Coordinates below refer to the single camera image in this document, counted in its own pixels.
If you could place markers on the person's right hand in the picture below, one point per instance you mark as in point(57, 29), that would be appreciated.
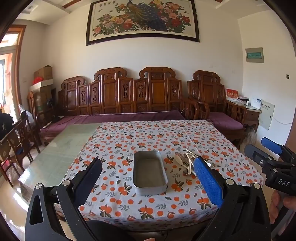
point(290, 202)

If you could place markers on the grey electrical panel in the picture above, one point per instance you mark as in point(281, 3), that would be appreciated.
point(266, 114)

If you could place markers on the carved wooden sofa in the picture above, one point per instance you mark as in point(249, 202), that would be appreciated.
point(111, 92)

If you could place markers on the pale chopstick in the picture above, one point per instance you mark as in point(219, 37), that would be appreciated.
point(190, 153)

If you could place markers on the red box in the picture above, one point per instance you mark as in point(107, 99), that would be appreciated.
point(231, 93)

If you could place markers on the purple sofa cushion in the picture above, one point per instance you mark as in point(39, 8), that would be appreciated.
point(81, 119)

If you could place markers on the orange-print tablecloth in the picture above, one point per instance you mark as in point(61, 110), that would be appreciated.
point(120, 143)

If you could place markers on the wooden side table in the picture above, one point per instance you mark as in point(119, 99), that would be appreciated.
point(251, 115)

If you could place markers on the brown cardboard box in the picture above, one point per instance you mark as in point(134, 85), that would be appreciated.
point(44, 73)

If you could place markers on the wooden door frame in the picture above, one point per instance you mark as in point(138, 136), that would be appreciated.
point(19, 69)

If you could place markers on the carved wooden armchair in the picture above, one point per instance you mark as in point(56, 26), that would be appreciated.
point(208, 90)

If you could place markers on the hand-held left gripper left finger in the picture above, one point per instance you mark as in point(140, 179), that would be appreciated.
point(89, 178)

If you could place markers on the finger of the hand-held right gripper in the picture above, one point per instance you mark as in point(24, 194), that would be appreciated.
point(254, 153)
point(271, 143)

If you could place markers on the rectangular metal tray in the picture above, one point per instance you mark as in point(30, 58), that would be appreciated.
point(149, 169)

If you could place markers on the purple armchair cushion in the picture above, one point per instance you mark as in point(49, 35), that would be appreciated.
point(226, 120)

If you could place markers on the framed peacock painting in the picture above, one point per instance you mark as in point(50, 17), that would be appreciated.
point(141, 20)

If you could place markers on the green-labelled wall box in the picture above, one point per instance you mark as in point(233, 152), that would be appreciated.
point(254, 55)

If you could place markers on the wooden chair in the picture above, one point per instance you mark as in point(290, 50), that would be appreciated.
point(18, 143)

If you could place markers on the white box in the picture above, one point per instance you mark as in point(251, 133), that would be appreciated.
point(255, 103)

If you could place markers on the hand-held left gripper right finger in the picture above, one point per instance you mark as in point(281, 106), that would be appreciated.
point(207, 180)

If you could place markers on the grey fluffy duster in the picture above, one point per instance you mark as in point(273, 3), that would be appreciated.
point(249, 139)

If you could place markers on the white plastic spoon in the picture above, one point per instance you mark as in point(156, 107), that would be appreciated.
point(178, 159)

